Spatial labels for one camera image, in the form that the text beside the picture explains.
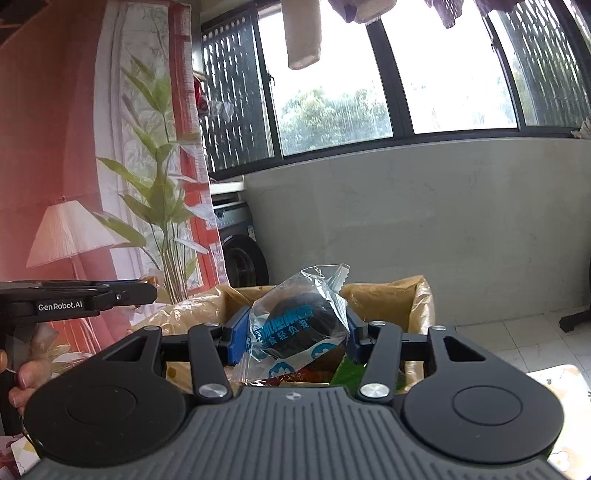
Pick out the hanging beige garment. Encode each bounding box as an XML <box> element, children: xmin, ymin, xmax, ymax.
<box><xmin>329</xmin><ymin>0</ymin><xmax>397</xmax><ymax>24</ymax></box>

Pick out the orange chips bag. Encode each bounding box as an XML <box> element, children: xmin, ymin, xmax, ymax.
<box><xmin>249</xmin><ymin>353</ymin><xmax>344</xmax><ymax>387</ymax></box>

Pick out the hanging beige towel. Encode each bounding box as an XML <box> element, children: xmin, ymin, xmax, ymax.
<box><xmin>280</xmin><ymin>0</ymin><xmax>322</xmax><ymax>70</ymax></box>

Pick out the black exercise bike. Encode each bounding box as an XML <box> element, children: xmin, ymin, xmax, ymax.
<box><xmin>559</xmin><ymin>308</ymin><xmax>591</xmax><ymax>333</ymax></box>

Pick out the green snack bag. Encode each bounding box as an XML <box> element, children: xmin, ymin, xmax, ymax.
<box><xmin>329</xmin><ymin>355</ymin><xmax>407</xmax><ymax>397</ymax></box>

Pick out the person's left hand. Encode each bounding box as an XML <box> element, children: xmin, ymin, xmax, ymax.
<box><xmin>5</xmin><ymin>323</ymin><xmax>58</xmax><ymax>415</ymax></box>

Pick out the grey appliance by window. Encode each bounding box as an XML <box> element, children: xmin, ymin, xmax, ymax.
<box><xmin>211</xmin><ymin>180</ymin><xmax>270</xmax><ymax>288</ymax></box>

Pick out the hanging purple garment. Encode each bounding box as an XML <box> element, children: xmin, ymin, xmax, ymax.
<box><xmin>425</xmin><ymin>0</ymin><xmax>464</xmax><ymax>29</ymax></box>

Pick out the clear packet black cake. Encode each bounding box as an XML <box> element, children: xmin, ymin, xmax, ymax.
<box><xmin>232</xmin><ymin>264</ymin><xmax>349</xmax><ymax>384</ymax></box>

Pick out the brown cardboard box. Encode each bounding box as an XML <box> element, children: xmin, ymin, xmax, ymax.
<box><xmin>131</xmin><ymin>275</ymin><xmax>436</xmax><ymax>387</ymax></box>

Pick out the checkered floral tablecloth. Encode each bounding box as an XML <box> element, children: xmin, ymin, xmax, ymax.
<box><xmin>528</xmin><ymin>364</ymin><xmax>591</xmax><ymax>480</ymax></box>

